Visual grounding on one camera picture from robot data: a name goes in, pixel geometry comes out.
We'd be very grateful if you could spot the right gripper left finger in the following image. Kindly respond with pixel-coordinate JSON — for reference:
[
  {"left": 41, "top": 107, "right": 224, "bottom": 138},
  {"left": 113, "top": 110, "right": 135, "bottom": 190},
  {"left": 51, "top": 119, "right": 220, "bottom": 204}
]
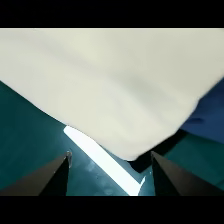
[{"left": 0, "top": 151, "right": 70, "bottom": 197}]

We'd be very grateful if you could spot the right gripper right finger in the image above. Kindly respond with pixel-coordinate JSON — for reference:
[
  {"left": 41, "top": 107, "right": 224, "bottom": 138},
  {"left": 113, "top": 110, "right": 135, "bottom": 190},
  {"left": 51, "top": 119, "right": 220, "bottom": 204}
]
[{"left": 150, "top": 150, "right": 224, "bottom": 197}]

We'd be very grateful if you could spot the cream shirt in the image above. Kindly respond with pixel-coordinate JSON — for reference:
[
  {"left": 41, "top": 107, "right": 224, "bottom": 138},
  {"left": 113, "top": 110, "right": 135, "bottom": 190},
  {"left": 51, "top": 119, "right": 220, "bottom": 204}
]
[{"left": 0, "top": 28, "right": 224, "bottom": 162}]

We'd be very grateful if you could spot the blue garment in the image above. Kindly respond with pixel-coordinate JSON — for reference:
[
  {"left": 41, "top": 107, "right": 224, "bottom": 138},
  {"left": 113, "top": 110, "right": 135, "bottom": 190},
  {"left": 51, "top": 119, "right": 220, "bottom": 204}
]
[{"left": 179, "top": 77, "right": 224, "bottom": 145}]

